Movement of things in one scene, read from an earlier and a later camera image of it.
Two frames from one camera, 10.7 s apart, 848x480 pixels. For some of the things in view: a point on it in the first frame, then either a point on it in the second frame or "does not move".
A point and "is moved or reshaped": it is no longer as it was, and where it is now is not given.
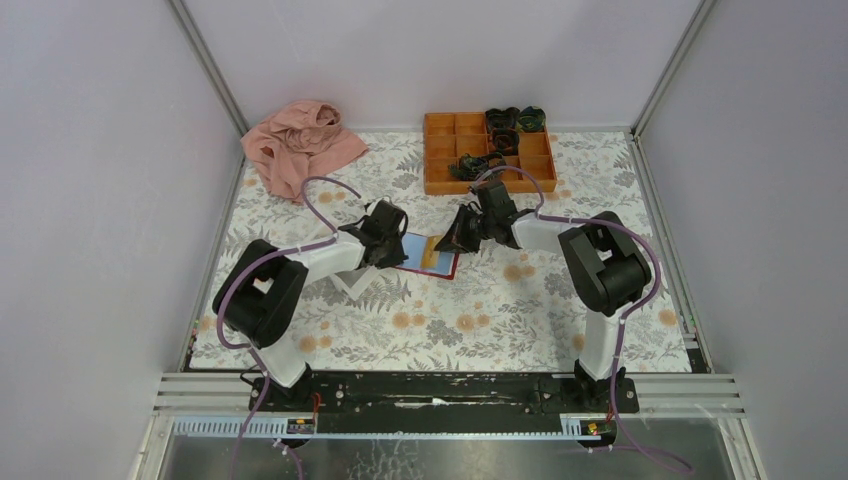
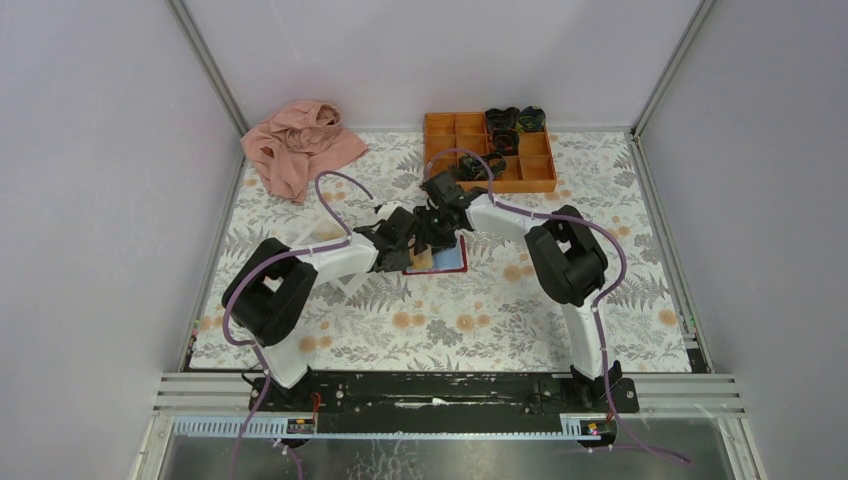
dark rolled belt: [505, 140] does not move
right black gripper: [456, 240] to [424, 236]
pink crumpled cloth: [299, 142] does not move
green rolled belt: [532, 119] does not move
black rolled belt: [501, 119] does not move
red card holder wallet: [414, 247] is moved or reshaped
